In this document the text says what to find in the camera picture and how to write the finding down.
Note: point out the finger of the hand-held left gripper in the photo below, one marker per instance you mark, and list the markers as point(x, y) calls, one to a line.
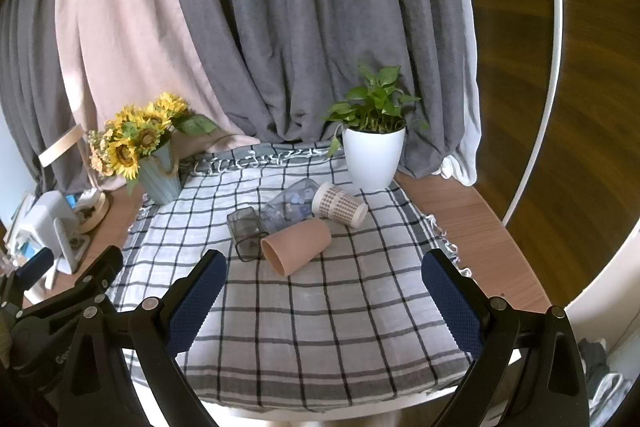
point(100, 269)
point(35, 264)

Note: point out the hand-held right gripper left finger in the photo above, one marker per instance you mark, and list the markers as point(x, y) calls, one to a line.
point(195, 304)

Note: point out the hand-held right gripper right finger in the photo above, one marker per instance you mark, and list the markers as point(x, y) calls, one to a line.
point(452, 307)

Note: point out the pink cup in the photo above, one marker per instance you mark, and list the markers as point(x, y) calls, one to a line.
point(300, 246)

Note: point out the dark smoked transparent cup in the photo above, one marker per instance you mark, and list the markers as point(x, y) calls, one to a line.
point(242, 227)

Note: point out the clear glass cup blue print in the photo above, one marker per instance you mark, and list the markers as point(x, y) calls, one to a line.
point(284, 212)

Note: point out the beige patterned cup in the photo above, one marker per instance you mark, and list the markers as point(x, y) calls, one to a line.
point(340, 205)

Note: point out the white desktop device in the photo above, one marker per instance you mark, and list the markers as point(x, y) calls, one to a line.
point(50, 219)

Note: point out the round wooden tray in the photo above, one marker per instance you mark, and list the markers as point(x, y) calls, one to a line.
point(100, 207)

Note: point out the blue-green ribbed vase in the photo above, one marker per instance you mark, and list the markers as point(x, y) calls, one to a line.
point(160, 182)

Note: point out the sunflower bouquet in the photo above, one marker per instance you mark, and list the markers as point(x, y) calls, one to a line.
point(125, 149)

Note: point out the checked tablecloth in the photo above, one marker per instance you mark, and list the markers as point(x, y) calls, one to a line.
point(320, 332)

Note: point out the white curtain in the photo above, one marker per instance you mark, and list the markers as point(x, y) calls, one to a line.
point(462, 162)

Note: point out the grey clothing pile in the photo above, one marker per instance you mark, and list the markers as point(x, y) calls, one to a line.
point(600, 367)

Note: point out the narrow grey curtain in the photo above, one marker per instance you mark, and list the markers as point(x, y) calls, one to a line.
point(25, 97)

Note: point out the green plant in white pot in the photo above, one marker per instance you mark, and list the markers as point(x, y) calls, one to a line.
point(372, 157)

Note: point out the pink curtain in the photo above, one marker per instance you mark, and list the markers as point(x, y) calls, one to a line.
point(125, 32)

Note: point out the white hoop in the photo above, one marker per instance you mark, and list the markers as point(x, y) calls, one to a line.
point(560, 37)

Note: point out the wide grey curtain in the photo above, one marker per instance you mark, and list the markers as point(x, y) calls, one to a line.
point(310, 32)

